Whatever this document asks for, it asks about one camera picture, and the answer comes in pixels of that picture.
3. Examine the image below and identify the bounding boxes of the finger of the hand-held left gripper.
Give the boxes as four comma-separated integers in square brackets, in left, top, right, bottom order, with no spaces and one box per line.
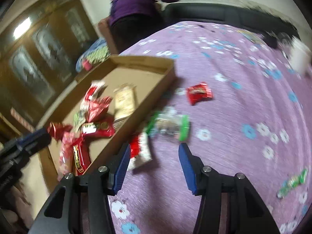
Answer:
[10,127,53,157]

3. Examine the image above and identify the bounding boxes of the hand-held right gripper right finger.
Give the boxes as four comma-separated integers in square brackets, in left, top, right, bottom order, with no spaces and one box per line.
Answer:
[178,143,281,234]

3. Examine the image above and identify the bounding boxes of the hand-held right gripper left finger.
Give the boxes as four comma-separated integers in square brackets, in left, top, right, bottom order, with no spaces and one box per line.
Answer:
[28,143,132,234]

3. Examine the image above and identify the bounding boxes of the red foil snack packet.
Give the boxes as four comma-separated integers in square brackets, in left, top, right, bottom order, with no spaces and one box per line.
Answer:
[47,122,73,140]

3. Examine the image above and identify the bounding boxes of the red white snack packet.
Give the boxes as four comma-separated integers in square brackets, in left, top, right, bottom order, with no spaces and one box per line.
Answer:
[127,133,153,171]

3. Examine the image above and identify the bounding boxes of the green clear snack packet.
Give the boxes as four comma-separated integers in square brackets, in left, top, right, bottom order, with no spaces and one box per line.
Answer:
[145,107,191,142]

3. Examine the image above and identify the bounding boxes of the pile of snack packets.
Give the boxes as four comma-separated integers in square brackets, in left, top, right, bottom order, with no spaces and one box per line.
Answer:
[47,80,137,178]

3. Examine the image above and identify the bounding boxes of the brown cardboard box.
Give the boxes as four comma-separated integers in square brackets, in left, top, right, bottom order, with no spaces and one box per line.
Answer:
[36,55,176,193]

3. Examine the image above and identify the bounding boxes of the red square snack packet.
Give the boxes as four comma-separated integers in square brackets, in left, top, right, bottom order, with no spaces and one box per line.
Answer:
[186,82,214,106]

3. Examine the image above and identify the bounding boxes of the wooden glass-panel door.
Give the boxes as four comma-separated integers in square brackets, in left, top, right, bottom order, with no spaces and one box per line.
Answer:
[0,0,99,137]

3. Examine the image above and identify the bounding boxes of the blue floral blanket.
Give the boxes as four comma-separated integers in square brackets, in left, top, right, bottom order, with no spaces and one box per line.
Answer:
[75,38,110,72]

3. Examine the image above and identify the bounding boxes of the green candy packet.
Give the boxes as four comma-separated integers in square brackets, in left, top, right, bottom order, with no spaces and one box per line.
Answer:
[277,168,308,199]

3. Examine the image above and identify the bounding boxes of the folded notebook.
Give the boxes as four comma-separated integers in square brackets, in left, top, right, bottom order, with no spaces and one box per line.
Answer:
[238,29,265,44]

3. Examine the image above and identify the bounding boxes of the black cup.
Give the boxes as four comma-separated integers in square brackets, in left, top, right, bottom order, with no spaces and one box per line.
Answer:
[263,32,279,49]

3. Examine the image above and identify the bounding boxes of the white plastic jar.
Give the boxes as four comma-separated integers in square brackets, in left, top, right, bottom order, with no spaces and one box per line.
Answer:
[289,38,312,75]

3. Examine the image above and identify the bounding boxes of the black leather sofa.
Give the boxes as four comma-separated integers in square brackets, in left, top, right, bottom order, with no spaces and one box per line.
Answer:
[162,2,300,41]

